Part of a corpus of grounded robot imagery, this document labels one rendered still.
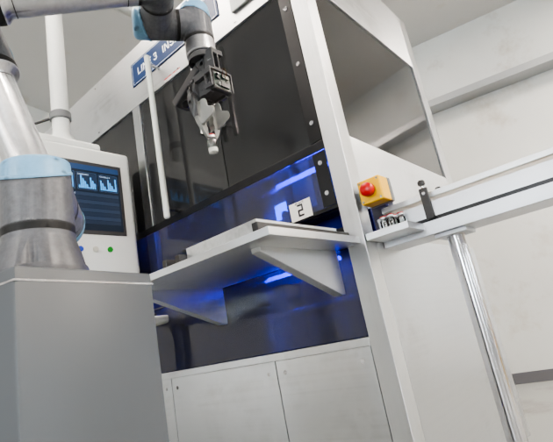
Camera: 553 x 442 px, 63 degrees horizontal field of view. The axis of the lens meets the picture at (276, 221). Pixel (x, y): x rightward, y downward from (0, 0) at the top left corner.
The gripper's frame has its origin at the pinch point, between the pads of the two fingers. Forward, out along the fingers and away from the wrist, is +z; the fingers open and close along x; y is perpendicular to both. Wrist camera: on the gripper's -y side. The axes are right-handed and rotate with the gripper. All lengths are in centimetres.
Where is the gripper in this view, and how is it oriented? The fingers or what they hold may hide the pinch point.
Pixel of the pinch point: (209, 134)
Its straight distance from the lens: 112.0
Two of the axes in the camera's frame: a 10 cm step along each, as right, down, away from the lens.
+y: 7.4, -3.1, -5.9
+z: 1.9, 9.5, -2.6
